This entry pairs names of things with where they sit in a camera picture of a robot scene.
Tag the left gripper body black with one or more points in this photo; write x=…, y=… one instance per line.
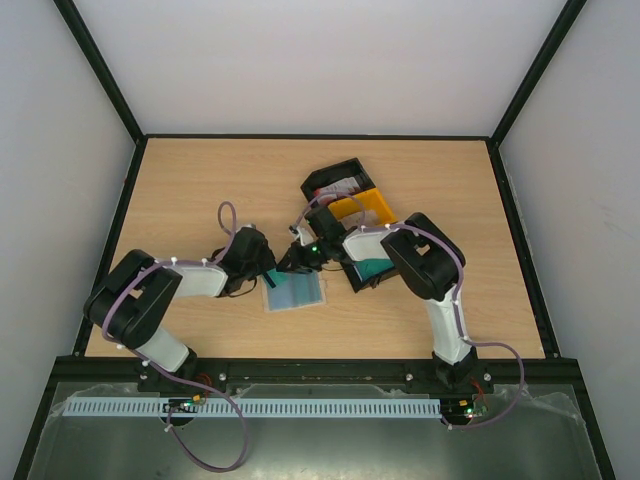
x=252, y=271

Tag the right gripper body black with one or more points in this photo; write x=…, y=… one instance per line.
x=304, y=256

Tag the beige card holder wallet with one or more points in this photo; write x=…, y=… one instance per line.
x=294, y=292

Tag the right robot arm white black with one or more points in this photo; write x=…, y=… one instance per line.
x=429, y=263

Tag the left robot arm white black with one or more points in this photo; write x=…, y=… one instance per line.
x=130, y=303

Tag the black bin with teal cards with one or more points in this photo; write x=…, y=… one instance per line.
x=358, y=285

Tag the teal cards stack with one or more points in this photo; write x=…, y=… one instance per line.
x=367, y=269

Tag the black bin with red cards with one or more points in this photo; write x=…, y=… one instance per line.
x=349, y=176

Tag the stack of red white cards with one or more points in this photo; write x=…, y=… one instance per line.
x=346, y=184

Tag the yellow bin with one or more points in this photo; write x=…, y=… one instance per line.
x=371, y=209

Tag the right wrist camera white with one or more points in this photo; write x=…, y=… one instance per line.
x=301, y=235

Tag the black aluminium frame rail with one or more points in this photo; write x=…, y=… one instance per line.
x=409, y=376

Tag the light blue cable duct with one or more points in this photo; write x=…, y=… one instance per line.
x=254, y=408

